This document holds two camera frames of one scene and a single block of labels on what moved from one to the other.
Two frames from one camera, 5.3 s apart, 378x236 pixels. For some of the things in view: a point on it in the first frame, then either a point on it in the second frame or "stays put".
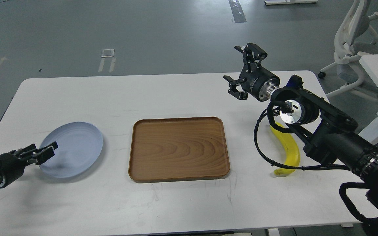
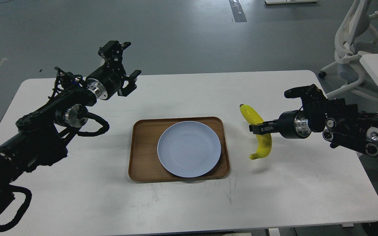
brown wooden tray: (164, 149) stays put
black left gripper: (8, 167) to (106, 80)
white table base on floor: (273, 2) stays put
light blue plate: (80, 144) to (189, 149)
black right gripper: (256, 80) to (292, 124)
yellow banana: (288, 148) to (263, 141)
